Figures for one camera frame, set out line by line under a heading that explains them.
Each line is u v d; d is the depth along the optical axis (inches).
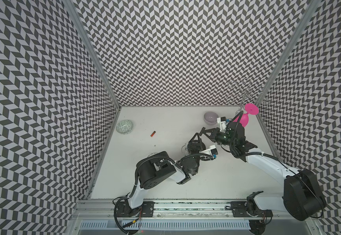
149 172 19.6
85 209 29.0
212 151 28.4
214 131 29.5
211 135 29.5
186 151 34.5
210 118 42.0
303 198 16.0
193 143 29.1
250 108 29.5
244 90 31.0
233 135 24.6
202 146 36.0
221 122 30.0
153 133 39.4
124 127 40.5
